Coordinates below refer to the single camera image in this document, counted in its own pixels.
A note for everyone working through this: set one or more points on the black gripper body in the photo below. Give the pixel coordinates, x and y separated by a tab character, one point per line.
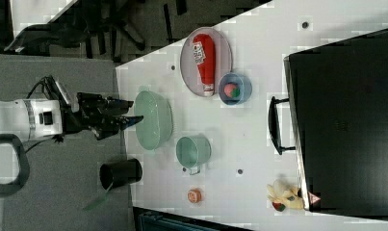
95	113

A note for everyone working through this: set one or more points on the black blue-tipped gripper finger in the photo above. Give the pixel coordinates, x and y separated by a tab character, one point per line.
129	121
119	104

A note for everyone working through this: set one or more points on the black oven door handle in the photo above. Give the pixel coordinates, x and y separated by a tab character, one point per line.
274	126

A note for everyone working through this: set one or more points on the black toaster oven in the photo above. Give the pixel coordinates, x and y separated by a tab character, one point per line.
338	96

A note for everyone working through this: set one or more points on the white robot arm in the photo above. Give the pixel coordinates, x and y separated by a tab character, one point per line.
38	120

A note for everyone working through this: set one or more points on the green perforated colander basket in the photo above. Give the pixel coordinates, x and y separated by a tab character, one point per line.
156	126

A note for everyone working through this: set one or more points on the green mug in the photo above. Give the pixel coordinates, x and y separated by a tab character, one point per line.
192	152

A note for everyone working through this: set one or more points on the green marker pen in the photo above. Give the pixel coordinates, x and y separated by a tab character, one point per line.
99	200

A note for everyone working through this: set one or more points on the orange slice toy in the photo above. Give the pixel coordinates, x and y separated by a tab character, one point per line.
194	195

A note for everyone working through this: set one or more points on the red ketchup bottle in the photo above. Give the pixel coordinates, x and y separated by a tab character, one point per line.
205	59

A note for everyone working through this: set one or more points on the pink green toy fruit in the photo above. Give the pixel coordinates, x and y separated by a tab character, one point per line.
231	90

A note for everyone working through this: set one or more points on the grey round plate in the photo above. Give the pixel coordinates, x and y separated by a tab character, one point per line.
189	70

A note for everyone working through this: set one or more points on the blue small bowl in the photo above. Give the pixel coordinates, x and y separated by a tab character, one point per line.
242	82

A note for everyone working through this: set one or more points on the black cylinder post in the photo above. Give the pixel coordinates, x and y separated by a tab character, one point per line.
118	174

